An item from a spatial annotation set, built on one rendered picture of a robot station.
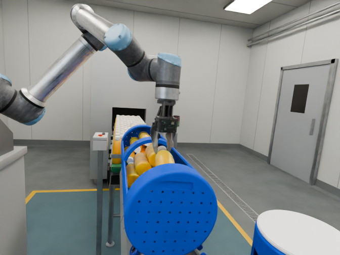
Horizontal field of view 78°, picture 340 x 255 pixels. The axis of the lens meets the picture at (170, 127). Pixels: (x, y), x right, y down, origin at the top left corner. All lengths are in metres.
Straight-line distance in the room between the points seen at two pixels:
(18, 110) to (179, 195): 1.05
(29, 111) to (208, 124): 5.16
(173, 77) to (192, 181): 0.37
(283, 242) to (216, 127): 5.53
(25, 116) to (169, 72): 0.93
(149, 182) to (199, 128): 5.44
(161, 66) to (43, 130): 5.32
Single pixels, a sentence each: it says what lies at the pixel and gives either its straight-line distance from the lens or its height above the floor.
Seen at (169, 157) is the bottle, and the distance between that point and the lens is 0.76.
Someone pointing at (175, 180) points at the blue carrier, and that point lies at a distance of 0.61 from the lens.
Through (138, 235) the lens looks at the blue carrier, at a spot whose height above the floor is 1.04.
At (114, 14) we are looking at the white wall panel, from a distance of 5.84.
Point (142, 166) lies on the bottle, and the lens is 0.94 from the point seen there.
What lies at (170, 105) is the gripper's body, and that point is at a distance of 0.76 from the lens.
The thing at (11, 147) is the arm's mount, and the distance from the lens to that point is 1.37.
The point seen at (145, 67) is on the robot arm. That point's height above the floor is 1.54.
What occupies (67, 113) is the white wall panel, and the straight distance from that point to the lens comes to 5.74.
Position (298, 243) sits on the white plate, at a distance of 0.80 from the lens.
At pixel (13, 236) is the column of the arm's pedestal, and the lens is 1.49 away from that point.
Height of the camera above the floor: 1.44
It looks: 9 degrees down
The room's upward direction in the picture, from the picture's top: 4 degrees clockwise
